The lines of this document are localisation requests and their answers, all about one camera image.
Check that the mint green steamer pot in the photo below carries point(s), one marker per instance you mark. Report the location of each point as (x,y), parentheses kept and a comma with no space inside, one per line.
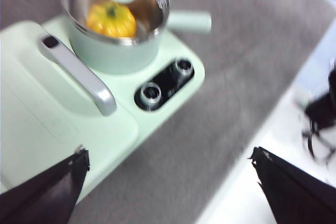
(118,56)

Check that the mint green breakfast machine base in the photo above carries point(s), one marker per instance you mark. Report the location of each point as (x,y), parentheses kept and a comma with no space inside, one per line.
(181,48)

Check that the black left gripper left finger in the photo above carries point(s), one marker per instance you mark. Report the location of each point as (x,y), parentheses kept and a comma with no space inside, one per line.
(47,195)

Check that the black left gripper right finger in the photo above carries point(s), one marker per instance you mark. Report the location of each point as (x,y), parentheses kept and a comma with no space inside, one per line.
(296,197)

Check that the silver control knob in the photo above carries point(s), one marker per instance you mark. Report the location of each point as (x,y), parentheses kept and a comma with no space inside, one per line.
(184,66)
(151,93)

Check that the yellow pumpkin with green stem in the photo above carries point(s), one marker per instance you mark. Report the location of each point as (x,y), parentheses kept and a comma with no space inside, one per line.
(110,22)

